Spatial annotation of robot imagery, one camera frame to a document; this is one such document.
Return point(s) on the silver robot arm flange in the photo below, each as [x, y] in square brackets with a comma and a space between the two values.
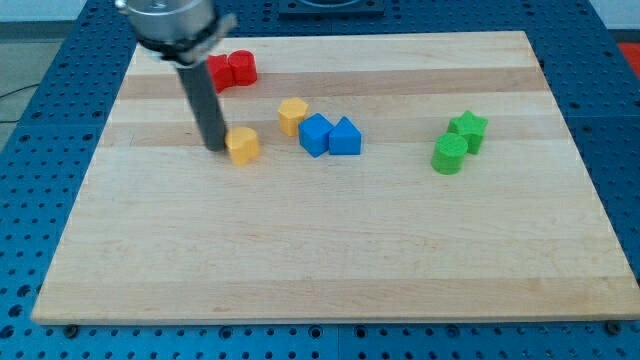
[182, 32]

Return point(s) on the wooden board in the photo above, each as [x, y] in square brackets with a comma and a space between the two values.
[165, 232]

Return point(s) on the blue cube block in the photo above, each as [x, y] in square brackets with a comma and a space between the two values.
[314, 134]

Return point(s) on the yellow hexagon block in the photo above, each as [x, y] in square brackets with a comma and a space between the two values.
[291, 112]

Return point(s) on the yellow heart block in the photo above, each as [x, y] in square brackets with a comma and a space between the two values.
[243, 145]

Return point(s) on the green cylinder block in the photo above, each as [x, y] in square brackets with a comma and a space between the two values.
[449, 153]

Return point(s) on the red cylinder block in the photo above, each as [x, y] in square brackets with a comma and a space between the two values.
[243, 66]

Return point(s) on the red block left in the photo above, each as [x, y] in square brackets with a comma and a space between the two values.
[220, 71]

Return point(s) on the green star block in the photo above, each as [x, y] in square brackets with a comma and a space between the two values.
[471, 127]

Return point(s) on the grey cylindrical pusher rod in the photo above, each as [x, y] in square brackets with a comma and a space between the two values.
[204, 103]

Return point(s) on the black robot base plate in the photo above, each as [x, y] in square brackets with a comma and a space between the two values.
[330, 7]

